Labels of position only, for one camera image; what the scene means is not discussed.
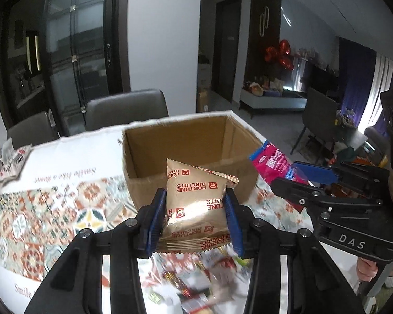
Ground grey dining chair middle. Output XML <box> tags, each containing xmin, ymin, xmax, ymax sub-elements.
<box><xmin>86</xmin><ymin>89</ymin><xmax>169</xmax><ymax>131</ymax></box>

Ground grey dining chair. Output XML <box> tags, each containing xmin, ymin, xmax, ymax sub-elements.
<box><xmin>8</xmin><ymin>111</ymin><xmax>58</xmax><ymax>149</ymax></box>
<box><xmin>86</xmin><ymin>89</ymin><xmax>169</xmax><ymax>131</ymax></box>

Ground pile of snack packets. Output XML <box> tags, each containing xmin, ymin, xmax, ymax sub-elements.
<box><xmin>138</xmin><ymin>245</ymin><xmax>253</xmax><ymax>313</ymax></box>

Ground grey dining chair left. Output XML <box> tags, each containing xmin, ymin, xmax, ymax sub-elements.
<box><xmin>8</xmin><ymin>111</ymin><xmax>58</xmax><ymax>149</ymax></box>

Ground person's hand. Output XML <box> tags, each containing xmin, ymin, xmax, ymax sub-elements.
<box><xmin>356</xmin><ymin>257</ymin><xmax>378</xmax><ymax>282</ymax></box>

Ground tan fortune biscuits packet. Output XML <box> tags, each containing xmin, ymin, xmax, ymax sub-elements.
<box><xmin>157</xmin><ymin>159</ymin><xmax>239</xmax><ymax>253</ymax></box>

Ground dark chair right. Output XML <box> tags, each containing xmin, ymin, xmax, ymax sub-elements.
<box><xmin>290</xmin><ymin>87</ymin><xmax>338</xmax><ymax>163</ymax></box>

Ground black glass sliding door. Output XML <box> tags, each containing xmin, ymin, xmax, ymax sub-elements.
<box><xmin>44</xmin><ymin>0</ymin><xmax>123</xmax><ymax>135</ymax></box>

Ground red heart balloons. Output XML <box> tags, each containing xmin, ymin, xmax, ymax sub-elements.
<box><xmin>264</xmin><ymin>39</ymin><xmax>294</xmax><ymax>71</ymax></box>

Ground white low tv cabinet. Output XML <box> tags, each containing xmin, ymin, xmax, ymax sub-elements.
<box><xmin>238</xmin><ymin>89</ymin><xmax>307</xmax><ymax>118</ymax></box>

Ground dark interior door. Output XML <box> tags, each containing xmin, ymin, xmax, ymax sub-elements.
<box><xmin>211</xmin><ymin>0</ymin><xmax>241</xmax><ymax>101</ymax></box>

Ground patterned tile tablecloth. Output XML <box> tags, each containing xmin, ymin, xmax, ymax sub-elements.
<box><xmin>0</xmin><ymin>110</ymin><xmax>368</xmax><ymax>314</ymax></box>

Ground white patterned snack bag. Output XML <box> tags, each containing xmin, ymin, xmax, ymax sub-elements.
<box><xmin>0</xmin><ymin>138</ymin><xmax>32</xmax><ymax>184</ymax></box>

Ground pink snack packet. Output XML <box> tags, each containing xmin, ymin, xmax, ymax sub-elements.
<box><xmin>249</xmin><ymin>140</ymin><xmax>308</xmax><ymax>186</ymax></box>

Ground brown cardboard box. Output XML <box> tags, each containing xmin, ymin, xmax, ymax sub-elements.
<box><xmin>123</xmin><ymin>111</ymin><xmax>263</xmax><ymax>209</ymax></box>

